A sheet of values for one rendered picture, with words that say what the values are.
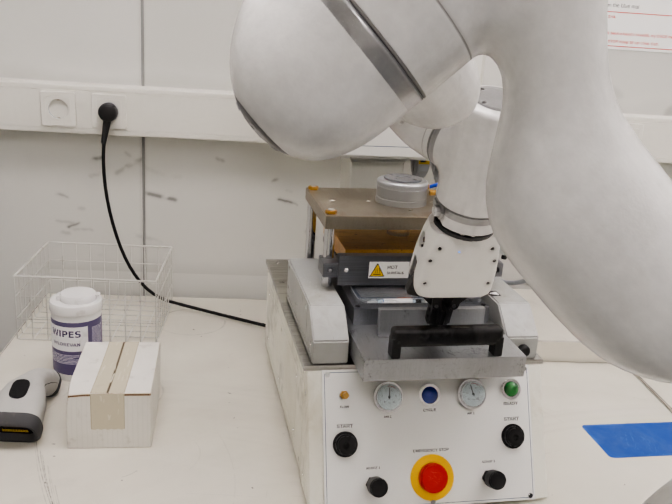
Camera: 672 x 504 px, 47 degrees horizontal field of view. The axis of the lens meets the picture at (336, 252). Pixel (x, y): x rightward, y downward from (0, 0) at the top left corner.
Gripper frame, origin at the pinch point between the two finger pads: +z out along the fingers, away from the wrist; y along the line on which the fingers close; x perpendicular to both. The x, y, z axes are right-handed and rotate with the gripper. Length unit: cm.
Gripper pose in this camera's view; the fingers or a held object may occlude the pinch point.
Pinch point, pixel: (438, 314)
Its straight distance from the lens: 104.5
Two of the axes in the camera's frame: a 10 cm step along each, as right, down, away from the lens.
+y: 9.8, 0.0, 2.0
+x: -1.6, -6.1, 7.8
